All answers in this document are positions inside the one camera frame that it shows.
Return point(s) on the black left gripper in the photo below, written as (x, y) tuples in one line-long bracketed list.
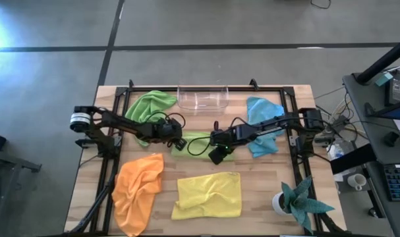
[(166, 130)]

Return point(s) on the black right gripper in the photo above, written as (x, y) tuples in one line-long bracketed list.
[(226, 136)]

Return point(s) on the pale green microfiber towel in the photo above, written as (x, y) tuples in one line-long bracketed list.
[(199, 146)]

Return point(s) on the yellow microfiber towel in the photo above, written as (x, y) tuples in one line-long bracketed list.
[(206, 197)]

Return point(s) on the orange microfiber towel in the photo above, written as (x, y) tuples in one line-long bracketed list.
[(137, 191)]

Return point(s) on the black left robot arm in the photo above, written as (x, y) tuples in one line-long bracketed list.
[(120, 123)]

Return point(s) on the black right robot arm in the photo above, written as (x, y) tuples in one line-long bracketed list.
[(272, 125)]

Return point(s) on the blue microfiber towel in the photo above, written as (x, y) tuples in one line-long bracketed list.
[(262, 108)]

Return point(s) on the clear plastic bin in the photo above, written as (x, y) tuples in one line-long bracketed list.
[(203, 98)]

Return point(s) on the teal plant in white pot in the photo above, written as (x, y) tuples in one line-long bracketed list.
[(297, 200)]

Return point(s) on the clear plastic bottle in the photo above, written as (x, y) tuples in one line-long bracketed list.
[(336, 152)]

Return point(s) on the grey power strip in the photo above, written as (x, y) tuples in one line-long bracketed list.
[(339, 121)]

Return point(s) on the black flat panel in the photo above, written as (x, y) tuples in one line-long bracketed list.
[(351, 159)]

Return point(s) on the white mug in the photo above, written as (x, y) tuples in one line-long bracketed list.
[(356, 181)]

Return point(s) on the grey desk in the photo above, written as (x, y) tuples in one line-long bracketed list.
[(367, 98)]

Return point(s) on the grey cart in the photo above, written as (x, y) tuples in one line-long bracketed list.
[(8, 161)]

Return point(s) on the black computer mouse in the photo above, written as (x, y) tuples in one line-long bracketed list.
[(390, 139)]

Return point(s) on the small teal box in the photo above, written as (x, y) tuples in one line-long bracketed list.
[(383, 79)]

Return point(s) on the black pole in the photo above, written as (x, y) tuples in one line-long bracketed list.
[(384, 61)]

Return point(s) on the black power adapter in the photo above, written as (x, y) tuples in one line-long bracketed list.
[(397, 90)]

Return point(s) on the black keyboard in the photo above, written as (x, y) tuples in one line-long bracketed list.
[(399, 182)]

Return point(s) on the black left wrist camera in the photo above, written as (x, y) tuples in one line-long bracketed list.
[(180, 144)]

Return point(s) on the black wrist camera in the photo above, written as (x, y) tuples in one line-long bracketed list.
[(219, 155), (180, 144)]

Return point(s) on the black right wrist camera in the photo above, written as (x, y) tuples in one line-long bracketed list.
[(219, 155)]

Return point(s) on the black aluminium table frame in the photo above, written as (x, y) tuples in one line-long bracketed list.
[(269, 89)]

